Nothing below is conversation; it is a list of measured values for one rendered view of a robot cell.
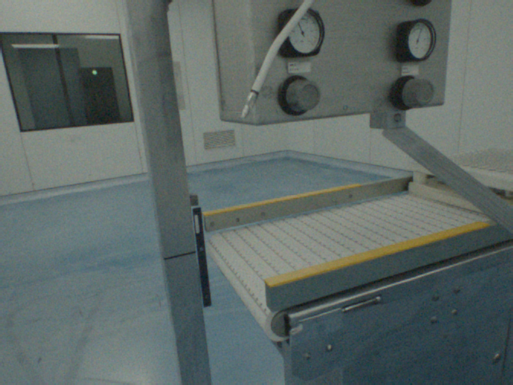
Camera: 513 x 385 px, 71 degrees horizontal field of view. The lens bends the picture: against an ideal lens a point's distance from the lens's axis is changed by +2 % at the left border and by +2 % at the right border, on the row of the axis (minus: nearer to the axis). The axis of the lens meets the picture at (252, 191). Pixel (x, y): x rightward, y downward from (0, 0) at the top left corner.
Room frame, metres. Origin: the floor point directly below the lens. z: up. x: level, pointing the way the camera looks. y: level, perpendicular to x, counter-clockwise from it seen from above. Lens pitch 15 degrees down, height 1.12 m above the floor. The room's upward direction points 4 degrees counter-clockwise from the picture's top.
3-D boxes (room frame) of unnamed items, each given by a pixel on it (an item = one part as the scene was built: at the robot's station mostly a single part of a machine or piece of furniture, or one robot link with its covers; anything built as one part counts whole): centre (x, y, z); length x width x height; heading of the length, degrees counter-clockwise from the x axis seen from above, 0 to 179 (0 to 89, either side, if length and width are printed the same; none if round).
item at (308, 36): (0.31, -0.05, 1.17); 0.04 x 0.01 x 0.04; 111
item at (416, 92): (0.35, -0.16, 1.12); 0.03 x 0.03 x 0.04; 21
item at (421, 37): (0.36, -0.16, 1.16); 0.04 x 0.01 x 0.04; 111
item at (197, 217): (0.60, 0.10, 0.84); 0.02 x 0.01 x 0.20; 111
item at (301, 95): (0.31, -0.05, 1.12); 0.03 x 0.02 x 0.04; 111
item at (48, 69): (4.86, 2.22, 1.43); 1.38 x 0.01 x 1.16; 118
